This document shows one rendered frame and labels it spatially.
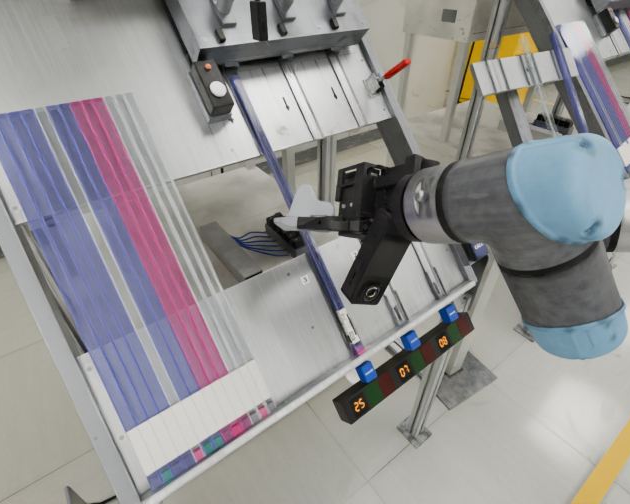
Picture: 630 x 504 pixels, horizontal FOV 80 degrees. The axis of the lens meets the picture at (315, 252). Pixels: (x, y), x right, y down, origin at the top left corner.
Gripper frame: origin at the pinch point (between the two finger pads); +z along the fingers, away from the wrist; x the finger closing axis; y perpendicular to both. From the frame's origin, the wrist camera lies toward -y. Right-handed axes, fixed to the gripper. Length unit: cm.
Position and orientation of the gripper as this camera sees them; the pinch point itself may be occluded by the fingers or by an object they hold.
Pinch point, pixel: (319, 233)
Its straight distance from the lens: 54.7
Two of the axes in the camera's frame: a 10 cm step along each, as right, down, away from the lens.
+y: 1.0, -9.9, 0.5
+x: -8.5, -1.1, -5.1
